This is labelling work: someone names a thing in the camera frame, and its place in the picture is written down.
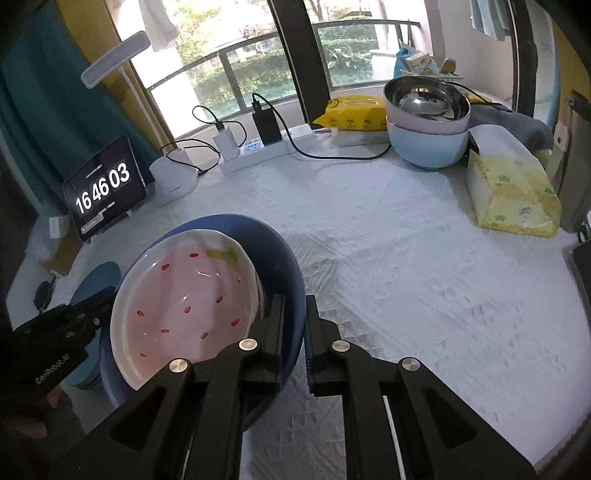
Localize black power adapter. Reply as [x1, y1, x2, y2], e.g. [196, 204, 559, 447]
[251, 108, 284, 145]

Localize pink strawberry print bowl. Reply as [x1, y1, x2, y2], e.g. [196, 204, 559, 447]
[110, 229, 265, 393]

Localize black adapter cable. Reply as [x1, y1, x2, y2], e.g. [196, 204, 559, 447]
[252, 92, 393, 161]

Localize white desk lamp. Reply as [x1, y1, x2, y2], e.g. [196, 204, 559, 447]
[81, 31, 201, 208]

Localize stainless steel bowl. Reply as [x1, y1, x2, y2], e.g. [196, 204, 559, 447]
[383, 76, 471, 123]

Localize blue plastic bag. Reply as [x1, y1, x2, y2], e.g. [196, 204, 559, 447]
[394, 44, 417, 80]

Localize hanging light blue towel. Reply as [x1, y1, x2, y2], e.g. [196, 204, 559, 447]
[470, 0, 512, 43]

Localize small white box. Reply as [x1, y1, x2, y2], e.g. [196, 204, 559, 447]
[48, 215, 73, 241]

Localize black window frame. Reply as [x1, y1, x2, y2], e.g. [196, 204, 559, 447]
[269, 0, 334, 124]

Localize large blue bowl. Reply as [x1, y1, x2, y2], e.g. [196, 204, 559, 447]
[99, 213, 306, 432]

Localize light blue bowl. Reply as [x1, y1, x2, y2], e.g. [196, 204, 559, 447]
[386, 121, 470, 171]

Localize blue plate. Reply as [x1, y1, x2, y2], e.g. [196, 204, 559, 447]
[68, 261, 122, 390]

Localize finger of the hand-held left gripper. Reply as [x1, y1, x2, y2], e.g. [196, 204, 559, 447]
[14, 285, 118, 354]

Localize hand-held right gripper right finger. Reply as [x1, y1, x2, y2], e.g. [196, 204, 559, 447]
[302, 295, 539, 480]

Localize teal curtain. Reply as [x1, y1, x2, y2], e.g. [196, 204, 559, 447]
[0, 13, 158, 220]

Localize hanging white cloth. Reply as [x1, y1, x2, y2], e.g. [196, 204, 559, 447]
[140, 0, 179, 52]

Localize white textured tablecloth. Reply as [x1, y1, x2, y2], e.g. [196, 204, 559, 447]
[9, 117, 591, 480]

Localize white power strip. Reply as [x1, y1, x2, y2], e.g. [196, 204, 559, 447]
[219, 123, 334, 175]

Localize black lamp charging cable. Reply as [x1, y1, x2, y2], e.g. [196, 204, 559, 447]
[160, 105, 246, 177]

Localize pale pink bowl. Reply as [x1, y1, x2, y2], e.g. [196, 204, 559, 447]
[385, 104, 472, 138]

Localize person's left hand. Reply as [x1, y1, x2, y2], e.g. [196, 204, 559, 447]
[0, 385, 62, 445]

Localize white flat box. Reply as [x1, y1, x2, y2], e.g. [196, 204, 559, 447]
[329, 130, 392, 148]

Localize tablet with clock display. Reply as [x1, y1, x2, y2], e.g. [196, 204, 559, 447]
[62, 135, 148, 242]

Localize grey cloth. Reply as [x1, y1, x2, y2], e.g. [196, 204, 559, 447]
[468, 104, 553, 151]

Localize cardboard box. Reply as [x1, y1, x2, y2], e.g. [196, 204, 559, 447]
[38, 226, 85, 278]

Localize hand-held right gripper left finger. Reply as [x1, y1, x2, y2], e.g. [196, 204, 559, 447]
[48, 294, 289, 480]

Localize white charger plug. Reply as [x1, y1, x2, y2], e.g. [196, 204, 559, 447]
[212, 128, 242, 161]

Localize black balcony railing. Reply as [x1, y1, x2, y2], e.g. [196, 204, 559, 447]
[133, 20, 422, 140]

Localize yellow patterned tissue pack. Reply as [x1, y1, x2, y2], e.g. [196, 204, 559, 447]
[465, 124, 563, 239]

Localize yellow wet wipes pack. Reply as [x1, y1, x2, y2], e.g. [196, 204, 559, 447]
[312, 95, 388, 133]

